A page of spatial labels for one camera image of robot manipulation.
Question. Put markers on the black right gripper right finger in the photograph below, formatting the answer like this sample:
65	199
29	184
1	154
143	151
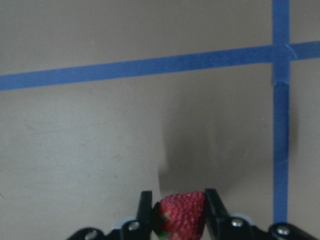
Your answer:
225	226

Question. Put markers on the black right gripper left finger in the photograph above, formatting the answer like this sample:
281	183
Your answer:
139	227

